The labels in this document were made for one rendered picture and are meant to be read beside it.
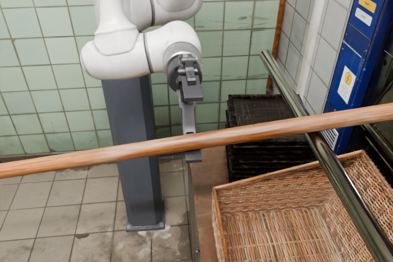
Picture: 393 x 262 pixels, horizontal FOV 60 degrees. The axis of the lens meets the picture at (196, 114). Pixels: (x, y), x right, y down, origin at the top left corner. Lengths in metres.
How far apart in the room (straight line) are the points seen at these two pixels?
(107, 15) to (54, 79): 1.21
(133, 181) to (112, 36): 0.95
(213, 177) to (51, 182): 1.22
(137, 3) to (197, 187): 0.70
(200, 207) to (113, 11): 0.74
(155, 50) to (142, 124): 0.64
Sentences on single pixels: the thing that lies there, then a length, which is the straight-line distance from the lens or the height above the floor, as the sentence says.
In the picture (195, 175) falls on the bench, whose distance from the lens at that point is 1.36.
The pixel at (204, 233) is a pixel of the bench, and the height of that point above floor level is 0.58.
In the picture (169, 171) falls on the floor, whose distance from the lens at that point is 2.19.
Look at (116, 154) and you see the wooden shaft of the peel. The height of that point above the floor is 1.13.
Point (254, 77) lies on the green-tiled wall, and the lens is 2.01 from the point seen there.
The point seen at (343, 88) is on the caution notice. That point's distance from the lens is 1.25.
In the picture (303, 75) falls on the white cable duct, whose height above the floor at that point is 0.82.
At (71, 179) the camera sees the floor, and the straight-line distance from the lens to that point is 2.27.
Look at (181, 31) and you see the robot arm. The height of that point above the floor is 1.25.
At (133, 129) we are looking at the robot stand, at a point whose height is 0.68.
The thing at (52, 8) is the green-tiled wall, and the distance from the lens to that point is 1.84.
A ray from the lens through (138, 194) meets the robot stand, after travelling 1.71.
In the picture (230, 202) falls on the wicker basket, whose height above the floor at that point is 0.66.
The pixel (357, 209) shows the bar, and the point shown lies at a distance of 0.54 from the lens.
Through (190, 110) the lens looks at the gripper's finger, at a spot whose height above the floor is 1.16.
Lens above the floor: 1.56
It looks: 36 degrees down
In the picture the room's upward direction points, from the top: straight up
